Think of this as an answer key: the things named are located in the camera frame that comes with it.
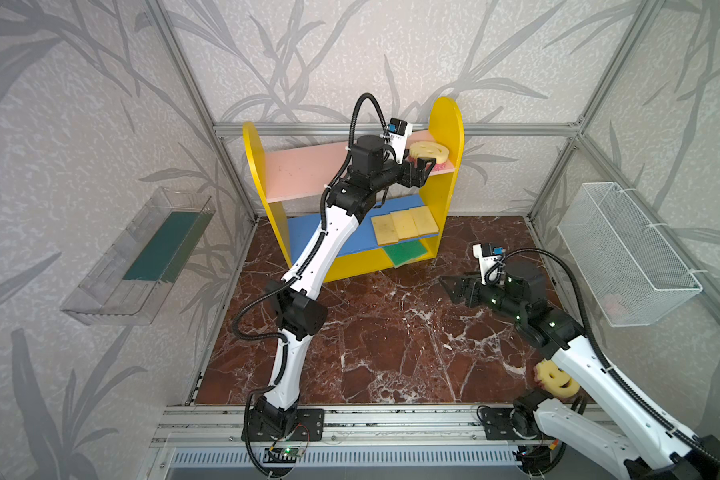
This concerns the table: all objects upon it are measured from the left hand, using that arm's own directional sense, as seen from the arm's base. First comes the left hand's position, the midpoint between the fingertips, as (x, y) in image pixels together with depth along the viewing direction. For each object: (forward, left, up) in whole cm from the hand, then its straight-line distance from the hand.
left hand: (428, 148), depth 72 cm
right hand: (-22, -7, -20) cm, 30 cm away
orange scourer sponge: (+2, +3, -30) cm, 30 cm away
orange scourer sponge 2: (-1, +10, -30) cm, 32 cm away
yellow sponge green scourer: (0, +2, -43) cm, 43 cm away
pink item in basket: (-30, -46, -23) cm, 60 cm away
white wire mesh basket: (-29, -43, -11) cm, 53 cm away
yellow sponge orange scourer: (+4, -3, -31) cm, 31 cm away
